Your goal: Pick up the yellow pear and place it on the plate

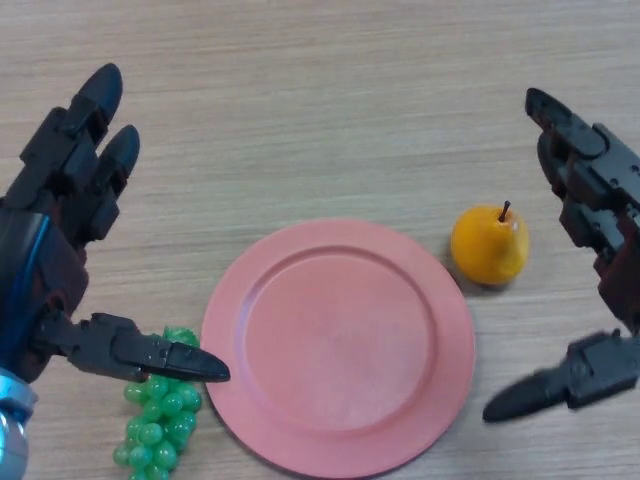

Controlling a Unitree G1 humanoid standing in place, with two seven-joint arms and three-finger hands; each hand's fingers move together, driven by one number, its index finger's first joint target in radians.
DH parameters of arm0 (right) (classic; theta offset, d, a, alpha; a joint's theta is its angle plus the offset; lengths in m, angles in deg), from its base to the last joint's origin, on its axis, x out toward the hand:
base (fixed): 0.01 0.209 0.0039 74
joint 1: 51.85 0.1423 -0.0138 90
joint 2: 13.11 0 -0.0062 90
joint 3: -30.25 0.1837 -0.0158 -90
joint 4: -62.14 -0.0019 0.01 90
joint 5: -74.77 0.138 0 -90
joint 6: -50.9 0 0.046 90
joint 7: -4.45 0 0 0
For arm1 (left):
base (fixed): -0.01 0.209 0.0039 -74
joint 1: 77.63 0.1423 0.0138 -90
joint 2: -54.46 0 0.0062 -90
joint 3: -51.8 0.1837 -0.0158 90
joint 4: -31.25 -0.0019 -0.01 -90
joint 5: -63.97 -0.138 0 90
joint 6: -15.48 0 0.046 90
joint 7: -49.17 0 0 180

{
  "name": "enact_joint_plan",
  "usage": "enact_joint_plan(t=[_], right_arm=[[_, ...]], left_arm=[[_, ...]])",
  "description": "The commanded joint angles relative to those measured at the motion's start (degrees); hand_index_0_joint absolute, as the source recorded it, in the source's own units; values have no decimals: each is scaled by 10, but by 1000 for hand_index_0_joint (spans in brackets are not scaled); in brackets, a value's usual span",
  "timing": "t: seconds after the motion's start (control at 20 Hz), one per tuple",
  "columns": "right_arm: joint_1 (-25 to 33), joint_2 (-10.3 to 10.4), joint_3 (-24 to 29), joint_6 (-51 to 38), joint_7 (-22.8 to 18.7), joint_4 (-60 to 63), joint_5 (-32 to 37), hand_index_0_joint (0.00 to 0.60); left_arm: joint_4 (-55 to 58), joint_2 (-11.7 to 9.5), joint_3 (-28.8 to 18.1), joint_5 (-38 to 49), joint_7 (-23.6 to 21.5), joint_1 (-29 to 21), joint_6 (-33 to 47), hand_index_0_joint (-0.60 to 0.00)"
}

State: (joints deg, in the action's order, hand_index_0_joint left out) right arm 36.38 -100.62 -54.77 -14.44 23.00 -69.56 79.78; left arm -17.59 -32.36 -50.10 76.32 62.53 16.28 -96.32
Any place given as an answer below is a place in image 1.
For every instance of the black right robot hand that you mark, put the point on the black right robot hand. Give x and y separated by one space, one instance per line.
605 190

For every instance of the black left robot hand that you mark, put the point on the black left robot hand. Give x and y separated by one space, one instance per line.
45 270

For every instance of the yellow pear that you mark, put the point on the yellow pear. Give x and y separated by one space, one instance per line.
485 247

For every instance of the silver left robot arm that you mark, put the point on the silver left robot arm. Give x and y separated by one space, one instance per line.
12 435

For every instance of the pink round plate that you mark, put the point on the pink round plate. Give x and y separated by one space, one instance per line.
340 340

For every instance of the green grape bunch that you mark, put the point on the green grape bunch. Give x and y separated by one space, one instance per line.
160 415

